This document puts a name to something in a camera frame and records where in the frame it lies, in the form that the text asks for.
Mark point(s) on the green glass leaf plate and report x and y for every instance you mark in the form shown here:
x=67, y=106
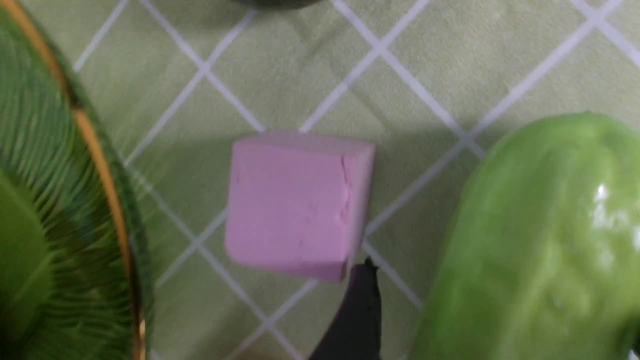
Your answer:
x=76, y=279

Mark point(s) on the green toy bitter gourd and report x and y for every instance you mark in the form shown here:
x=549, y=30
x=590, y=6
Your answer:
x=541, y=258

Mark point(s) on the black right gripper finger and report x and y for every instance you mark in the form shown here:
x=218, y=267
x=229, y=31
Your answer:
x=355, y=333

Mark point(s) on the green checked tablecloth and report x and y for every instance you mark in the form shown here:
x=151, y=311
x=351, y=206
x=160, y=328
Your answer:
x=433, y=83

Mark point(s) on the purple toy mangosteen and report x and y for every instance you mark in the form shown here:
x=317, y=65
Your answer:
x=276, y=4

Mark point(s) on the lilac foam cube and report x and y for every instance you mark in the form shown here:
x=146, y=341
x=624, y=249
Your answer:
x=297, y=203

